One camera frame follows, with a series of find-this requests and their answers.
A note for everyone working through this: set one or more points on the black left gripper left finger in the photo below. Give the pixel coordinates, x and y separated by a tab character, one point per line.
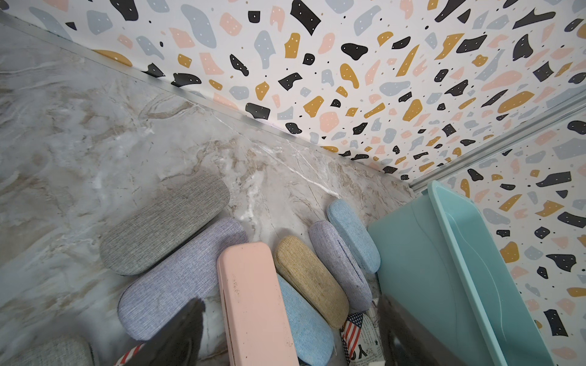
178	342

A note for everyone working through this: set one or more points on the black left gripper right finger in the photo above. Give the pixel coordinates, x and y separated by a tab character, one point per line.
405	341

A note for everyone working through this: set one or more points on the tan fabric glasses case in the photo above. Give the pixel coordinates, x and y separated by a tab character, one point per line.
303	270

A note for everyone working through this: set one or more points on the newspaper flag print glasses case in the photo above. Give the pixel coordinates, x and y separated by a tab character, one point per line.
361	338

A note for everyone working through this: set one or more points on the long lilac fabric glasses case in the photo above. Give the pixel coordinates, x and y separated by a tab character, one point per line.
156	297

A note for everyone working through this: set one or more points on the long pink hard glasses case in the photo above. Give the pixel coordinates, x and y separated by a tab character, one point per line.
255	320

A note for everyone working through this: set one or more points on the teal plastic storage box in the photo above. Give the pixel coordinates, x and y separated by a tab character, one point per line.
439	263

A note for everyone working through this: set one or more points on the light blue fabric glasses case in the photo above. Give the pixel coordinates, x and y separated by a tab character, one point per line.
355	235

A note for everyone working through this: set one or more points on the dark grey fabric glasses case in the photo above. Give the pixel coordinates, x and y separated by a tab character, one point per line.
63	350

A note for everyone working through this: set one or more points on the aluminium wall frame strip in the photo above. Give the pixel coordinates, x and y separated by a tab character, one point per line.
560	110

